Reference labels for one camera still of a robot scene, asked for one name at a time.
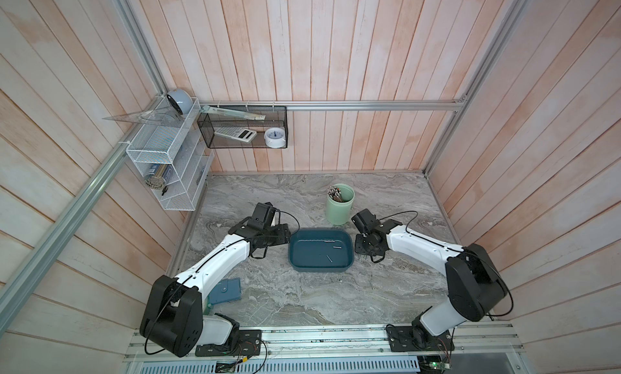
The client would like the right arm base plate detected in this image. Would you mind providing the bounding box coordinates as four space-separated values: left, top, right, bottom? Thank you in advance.
385 324 454 352

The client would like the teal plastic storage tray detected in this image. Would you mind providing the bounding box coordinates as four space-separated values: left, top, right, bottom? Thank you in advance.
288 228 354 273

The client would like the white calculator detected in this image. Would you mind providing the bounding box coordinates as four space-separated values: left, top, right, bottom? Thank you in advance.
214 126 257 143

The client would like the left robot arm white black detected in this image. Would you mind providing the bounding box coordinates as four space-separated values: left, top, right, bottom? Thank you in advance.
139 220 291 358

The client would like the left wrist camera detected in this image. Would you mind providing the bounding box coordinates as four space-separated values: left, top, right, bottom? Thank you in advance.
248 202 277 231

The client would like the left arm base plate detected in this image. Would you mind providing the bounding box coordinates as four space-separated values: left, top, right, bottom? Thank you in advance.
195 329 262 358

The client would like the clear green ruler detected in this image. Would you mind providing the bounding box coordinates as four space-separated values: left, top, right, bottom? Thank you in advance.
201 105 265 121

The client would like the pencils bundle in cup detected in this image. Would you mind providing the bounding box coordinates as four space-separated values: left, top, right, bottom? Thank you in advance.
328 186 344 203

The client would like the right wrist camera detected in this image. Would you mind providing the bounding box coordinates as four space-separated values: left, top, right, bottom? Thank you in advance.
351 209 381 235

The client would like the horizontal aluminium wall rail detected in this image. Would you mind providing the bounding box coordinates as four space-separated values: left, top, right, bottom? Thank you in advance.
201 100 464 111

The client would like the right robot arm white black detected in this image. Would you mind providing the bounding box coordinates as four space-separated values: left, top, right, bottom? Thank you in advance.
352 210 510 345

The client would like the clear triangle ruler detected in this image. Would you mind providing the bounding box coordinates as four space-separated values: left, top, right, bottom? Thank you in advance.
104 108 182 127

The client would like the rolled silver brush bundle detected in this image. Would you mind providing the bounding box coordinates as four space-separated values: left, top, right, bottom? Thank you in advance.
144 164 171 190

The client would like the light blue round speaker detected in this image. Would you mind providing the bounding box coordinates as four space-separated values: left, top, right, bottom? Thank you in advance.
166 89 193 116

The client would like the mint green pencil cup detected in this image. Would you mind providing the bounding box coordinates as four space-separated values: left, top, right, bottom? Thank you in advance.
326 184 355 226

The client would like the aluminium front rail frame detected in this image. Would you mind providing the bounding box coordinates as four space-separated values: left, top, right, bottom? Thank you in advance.
120 322 534 373

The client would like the white tape roll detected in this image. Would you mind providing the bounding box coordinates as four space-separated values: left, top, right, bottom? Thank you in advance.
264 127 287 149

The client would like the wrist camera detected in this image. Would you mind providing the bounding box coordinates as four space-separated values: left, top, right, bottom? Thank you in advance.
351 209 381 235
248 202 277 231

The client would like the white wire mesh shelf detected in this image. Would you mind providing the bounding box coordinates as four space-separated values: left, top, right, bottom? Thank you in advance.
126 97 213 212

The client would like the black wire mesh basket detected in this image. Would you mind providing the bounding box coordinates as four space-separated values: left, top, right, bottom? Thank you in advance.
197 106 289 149

